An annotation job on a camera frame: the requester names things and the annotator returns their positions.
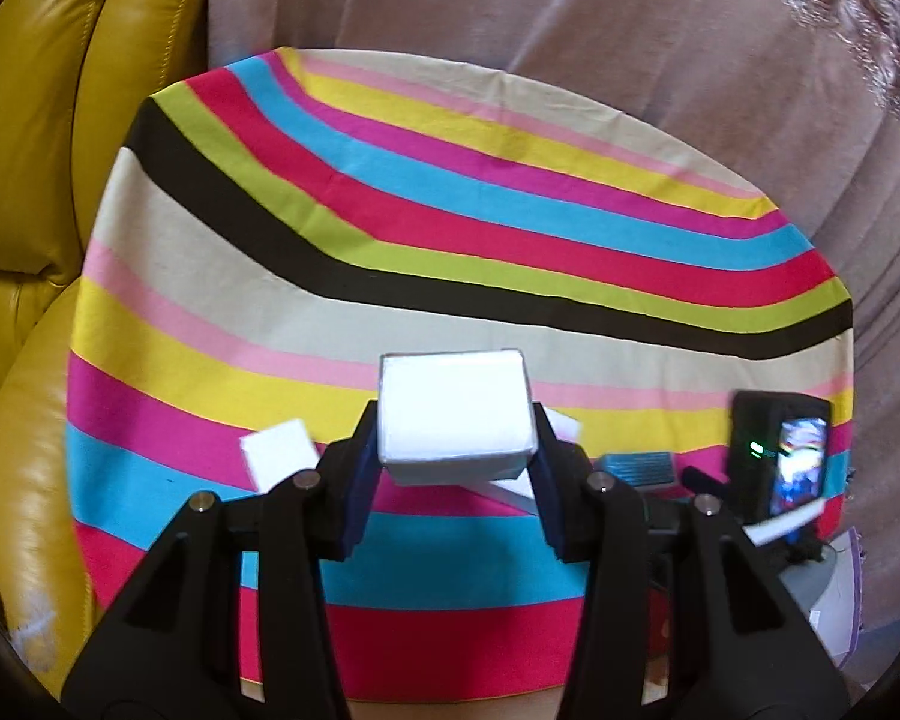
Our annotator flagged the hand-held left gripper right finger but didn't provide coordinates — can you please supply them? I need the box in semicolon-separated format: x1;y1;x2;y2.
529;403;850;720

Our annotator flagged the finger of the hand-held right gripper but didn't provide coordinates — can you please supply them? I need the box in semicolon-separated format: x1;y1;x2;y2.
679;465;736;502

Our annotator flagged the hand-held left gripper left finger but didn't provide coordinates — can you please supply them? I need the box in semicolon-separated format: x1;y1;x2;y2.
60;399;380;720

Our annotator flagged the blue small box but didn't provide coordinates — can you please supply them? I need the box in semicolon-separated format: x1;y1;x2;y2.
596;451;676;496

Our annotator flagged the large plain white box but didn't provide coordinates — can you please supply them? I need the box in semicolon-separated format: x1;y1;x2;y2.
377;349;539;487

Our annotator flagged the purple cardboard box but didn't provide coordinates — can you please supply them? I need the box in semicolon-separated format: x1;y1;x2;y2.
776;525;867;672

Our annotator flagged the white box with pink stain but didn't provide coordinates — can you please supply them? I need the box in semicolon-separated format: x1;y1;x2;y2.
480;406;584;515

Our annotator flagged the small white box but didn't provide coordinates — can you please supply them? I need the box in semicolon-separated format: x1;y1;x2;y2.
240;418;321;496

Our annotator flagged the colourful striped cloth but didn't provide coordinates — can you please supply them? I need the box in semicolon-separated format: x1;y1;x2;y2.
64;47;856;706

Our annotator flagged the pink patterned blanket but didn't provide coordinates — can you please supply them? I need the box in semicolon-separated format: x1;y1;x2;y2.
206;0;900;691

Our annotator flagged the yellow leather sofa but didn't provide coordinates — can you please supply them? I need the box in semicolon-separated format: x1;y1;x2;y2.
0;0;215;691

